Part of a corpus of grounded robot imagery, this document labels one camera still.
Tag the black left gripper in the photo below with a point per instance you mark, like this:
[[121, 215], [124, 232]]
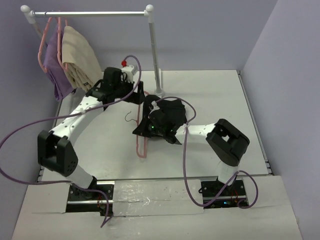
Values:
[[137, 97]]

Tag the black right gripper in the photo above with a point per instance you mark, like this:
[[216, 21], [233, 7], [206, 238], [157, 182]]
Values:
[[142, 129]]

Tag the black trousers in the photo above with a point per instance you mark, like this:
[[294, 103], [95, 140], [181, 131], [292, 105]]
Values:
[[175, 111]]

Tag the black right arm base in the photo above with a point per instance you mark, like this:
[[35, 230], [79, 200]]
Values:
[[233, 196]]

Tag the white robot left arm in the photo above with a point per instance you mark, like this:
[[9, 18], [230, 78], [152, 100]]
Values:
[[55, 148]]

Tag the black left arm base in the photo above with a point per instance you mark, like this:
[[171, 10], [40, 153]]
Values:
[[79, 201]]

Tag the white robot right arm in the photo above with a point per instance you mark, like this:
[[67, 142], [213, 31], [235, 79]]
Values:
[[228, 143]]

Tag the beige folded trousers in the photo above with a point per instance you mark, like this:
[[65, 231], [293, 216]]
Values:
[[82, 68]]

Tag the pink hanger with purple cloth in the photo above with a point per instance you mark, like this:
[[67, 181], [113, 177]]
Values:
[[42, 44]]

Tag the pink hanger with beige trousers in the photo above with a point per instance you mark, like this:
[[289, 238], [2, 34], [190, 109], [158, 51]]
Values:
[[60, 44]]

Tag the silver tape patch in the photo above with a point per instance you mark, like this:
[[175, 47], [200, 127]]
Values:
[[152, 198]]

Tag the purple folded cloth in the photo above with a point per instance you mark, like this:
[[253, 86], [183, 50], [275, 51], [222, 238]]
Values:
[[62, 86]]

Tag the white metal clothes rack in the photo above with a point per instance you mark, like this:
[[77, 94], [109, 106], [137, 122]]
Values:
[[31, 16]]

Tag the white cardboard cover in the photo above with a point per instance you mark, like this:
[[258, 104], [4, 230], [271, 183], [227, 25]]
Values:
[[276, 222]]

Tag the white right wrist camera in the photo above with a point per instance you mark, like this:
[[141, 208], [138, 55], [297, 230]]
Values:
[[155, 107]]

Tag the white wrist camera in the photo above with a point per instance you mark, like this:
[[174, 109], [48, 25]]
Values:
[[155, 107], [129, 71]]

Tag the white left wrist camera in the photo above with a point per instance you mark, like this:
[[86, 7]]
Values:
[[129, 71]]

